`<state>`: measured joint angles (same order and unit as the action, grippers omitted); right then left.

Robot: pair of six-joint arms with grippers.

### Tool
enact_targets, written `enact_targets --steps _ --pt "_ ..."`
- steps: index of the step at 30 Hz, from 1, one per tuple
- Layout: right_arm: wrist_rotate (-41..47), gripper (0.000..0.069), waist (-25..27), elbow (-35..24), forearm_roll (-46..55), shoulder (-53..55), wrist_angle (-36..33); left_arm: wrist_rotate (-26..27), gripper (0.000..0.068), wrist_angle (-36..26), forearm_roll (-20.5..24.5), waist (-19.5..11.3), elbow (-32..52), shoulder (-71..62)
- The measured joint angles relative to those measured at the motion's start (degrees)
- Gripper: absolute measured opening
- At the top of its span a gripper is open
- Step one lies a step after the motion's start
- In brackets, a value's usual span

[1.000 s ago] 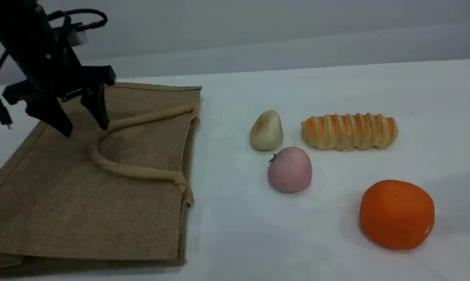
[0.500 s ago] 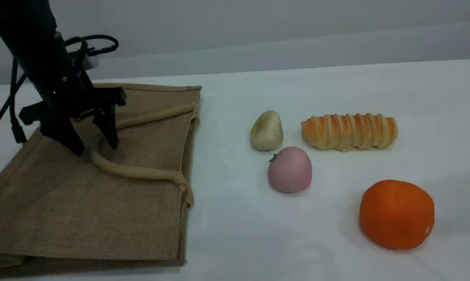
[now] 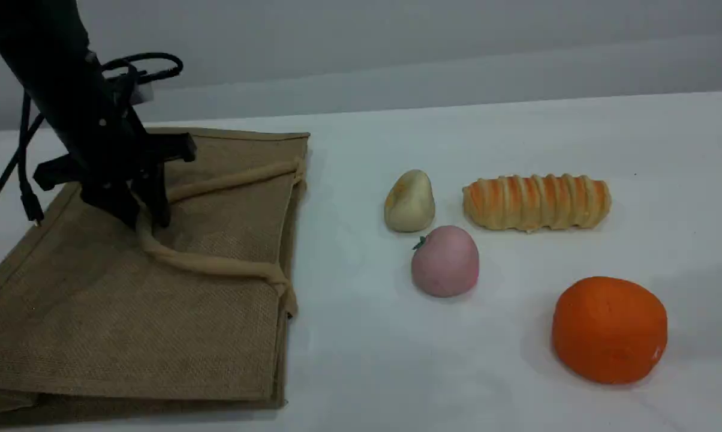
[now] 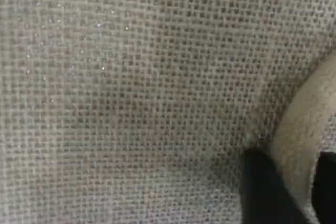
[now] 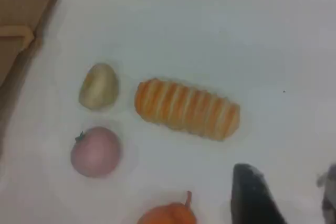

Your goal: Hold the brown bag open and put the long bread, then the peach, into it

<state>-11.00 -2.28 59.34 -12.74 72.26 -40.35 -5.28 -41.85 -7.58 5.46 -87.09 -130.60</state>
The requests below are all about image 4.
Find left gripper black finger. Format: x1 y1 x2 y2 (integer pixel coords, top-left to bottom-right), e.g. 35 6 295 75
312 152 336 224
238 147 313 224

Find brown burlap tote bag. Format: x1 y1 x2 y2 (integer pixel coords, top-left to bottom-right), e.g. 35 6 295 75
0 0 336 224

